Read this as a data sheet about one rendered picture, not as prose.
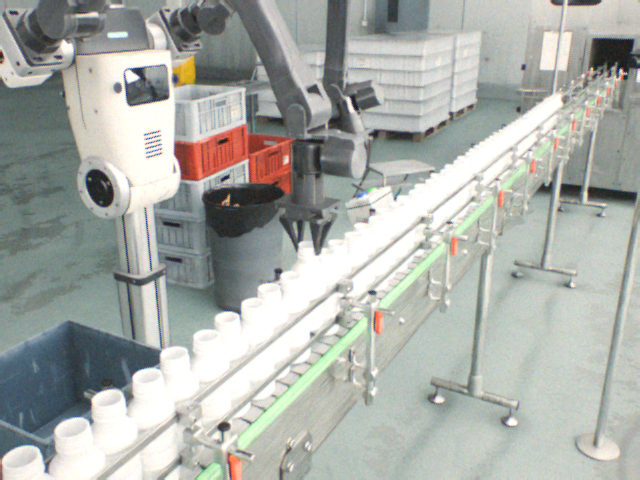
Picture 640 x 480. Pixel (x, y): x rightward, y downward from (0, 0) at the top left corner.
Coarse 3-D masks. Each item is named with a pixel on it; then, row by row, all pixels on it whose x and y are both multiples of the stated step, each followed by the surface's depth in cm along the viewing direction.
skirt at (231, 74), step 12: (204, 72) 1379; (216, 72) 1363; (228, 72) 1348; (240, 72) 1333; (252, 72) 1319; (480, 84) 1100; (492, 84) 1091; (504, 84) 1082; (480, 96) 1105; (492, 96) 1096; (504, 96) 1086; (516, 96) 1076
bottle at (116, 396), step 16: (96, 400) 78; (112, 400) 79; (96, 416) 76; (112, 416) 76; (96, 432) 77; (112, 432) 76; (128, 432) 77; (112, 448) 76; (128, 448) 77; (128, 464) 78
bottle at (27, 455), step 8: (16, 448) 69; (24, 448) 69; (32, 448) 69; (8, 456) 68; (16, 456) 69; (24, 456) 69; (32, 456) 69; (40, 456) 68; (8, 464) 68; (16, 464) 69; (24, 464) 69; (32, 464) 67; (40, 464) 68; (8, 472) 66; (16, 472) 66; (24, 472) 66; (32, 472) 67; (40, 472) 68
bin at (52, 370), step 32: (64, 320) 141; (0, 352) 128; (32, 352) 135; (64, 352) 142; (96, 352) 140; (128, 352) 134; (160, 352) 129; (0, 384) 129; (32, 384) 136; (64, 384) 144; (96, 384) 143; (128, 384) 118; (0, 416) 131; (32, 416) 138; (64, 416) 144; (0, 448) 110
